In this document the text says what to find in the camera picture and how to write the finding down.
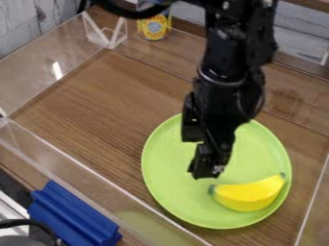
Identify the blue plastic clamp block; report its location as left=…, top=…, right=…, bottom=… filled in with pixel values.
left=28, top=181, right=122, bottom=246

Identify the clear acrylic triangular bracket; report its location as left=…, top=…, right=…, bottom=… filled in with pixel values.
left=82, top=12, right=127, bottom=50

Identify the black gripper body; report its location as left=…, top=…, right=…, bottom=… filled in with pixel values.
left=190, top=68, right=265, bottom=148

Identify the clear acrylic enclosure wall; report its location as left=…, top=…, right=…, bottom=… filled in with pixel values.
left=0, top=109, right=213, bottom=246

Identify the yellow blue labelled can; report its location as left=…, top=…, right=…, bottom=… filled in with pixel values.
left=138, top=9, right=173, bottom=41

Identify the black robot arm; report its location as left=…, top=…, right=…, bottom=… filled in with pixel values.
left=181, top=0, right=279, bottom=179

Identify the green plate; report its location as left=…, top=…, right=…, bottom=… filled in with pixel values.
left=142, top=115, right=292, bottom=230

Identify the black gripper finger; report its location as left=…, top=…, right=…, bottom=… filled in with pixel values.
left=188, top=142, right=233, bottom=180
left=181, top=92, right=204, bottom=142

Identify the yellow toy banana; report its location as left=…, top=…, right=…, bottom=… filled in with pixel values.
left=209, top=172, right=287, bottom=212

